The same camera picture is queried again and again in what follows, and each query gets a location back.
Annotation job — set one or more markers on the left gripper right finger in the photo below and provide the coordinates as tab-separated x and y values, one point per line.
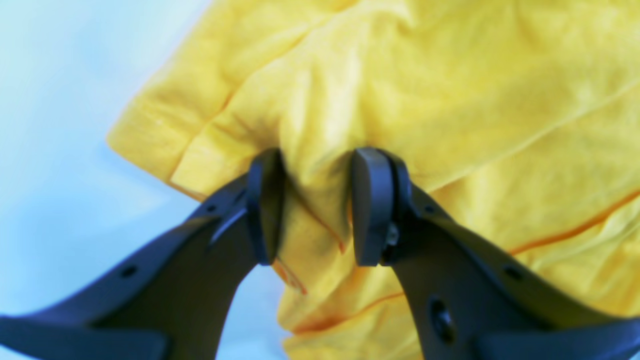
469	299

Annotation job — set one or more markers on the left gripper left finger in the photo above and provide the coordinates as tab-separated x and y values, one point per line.
168	300

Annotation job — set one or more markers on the orange t-shirt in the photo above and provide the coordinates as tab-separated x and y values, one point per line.
519	117

